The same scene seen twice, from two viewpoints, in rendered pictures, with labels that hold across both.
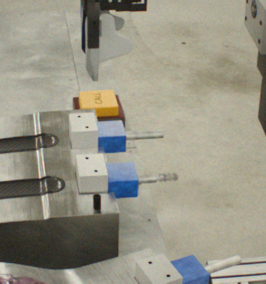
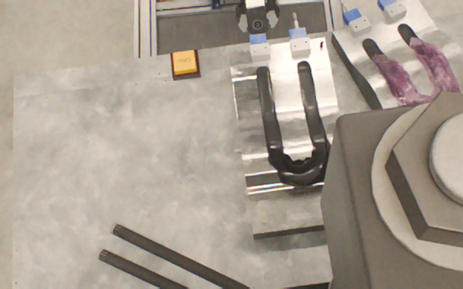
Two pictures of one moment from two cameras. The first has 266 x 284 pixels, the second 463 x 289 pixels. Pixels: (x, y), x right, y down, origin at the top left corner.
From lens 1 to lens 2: 1.57 m
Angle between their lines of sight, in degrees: 56
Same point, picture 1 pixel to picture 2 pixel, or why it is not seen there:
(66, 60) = (107, 89)
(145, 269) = (360, 28)
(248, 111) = not seen: outside the picture
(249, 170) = not seen: outside the picture
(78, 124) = (262, 51)
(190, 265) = (350, 14)
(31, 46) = (81, 115)
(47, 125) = (246, 72)
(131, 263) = (344, 39)
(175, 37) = not seen: outside the picture
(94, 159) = (295, 43)
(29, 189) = (304, 77)
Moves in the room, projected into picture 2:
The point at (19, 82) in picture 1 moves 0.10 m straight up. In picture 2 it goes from (138, 115) to (130, 99)
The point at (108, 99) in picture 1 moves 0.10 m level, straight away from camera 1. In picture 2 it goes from (185, 54) to (149, 55)
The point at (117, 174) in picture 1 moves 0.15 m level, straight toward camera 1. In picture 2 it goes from (301, 35) to (358, 35)
